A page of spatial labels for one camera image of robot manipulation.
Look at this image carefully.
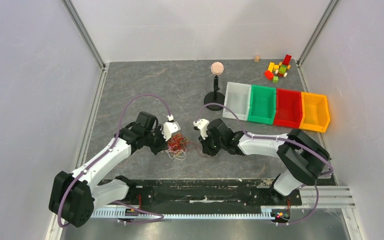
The coloured wire bundle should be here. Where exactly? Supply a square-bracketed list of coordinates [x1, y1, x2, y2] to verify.
[164, 133, 213, 162]

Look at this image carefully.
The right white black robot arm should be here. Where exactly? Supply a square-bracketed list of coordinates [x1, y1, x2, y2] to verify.
[193, 118, 331, 204]

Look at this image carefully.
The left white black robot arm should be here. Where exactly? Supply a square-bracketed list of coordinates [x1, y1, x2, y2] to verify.
[48, 111, 181, 227]

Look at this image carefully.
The white plastic bin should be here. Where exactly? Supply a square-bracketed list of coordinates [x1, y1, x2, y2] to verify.
[224, 81, 252, 121]

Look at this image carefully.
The green plastic bin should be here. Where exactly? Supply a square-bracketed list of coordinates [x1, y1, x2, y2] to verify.
[247, 85, 277, 125]

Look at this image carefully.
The black stand with pink ball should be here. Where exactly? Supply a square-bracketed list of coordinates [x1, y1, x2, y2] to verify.
[203, 62, 225, 105]

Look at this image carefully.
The red plastic bin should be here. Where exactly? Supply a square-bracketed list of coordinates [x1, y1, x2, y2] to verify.
[273, 88, 303, 129]

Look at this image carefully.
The pile of coloured toy blocks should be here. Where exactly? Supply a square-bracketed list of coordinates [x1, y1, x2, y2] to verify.
[263, 54, 292, 83]

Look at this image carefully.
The orange plastic bin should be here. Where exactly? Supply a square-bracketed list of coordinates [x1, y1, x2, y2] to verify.
[299, 92, 331, 133]

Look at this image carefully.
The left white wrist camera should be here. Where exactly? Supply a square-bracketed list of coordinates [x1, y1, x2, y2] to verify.
[161, 114, 181, 142]

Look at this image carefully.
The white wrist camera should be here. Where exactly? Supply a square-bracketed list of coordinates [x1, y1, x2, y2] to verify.
[193, 118, 210, 140]
[161, 114, 181, 142]

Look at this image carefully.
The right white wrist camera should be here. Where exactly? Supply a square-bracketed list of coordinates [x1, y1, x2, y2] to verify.
[193, 118, 210, 140]

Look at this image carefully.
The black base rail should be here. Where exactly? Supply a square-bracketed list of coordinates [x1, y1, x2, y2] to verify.
[94, 178, 310, 220]

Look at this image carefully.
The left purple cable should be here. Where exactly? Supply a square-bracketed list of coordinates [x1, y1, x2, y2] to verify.
[56, 93, 175, 229]

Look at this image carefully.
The purple cable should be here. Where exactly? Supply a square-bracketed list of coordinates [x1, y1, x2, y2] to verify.
[195, 102, 335, 226]
[56, 93, 175, 229]

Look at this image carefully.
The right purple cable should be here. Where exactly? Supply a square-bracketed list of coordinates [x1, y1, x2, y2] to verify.
[195, 102, 335, 226]

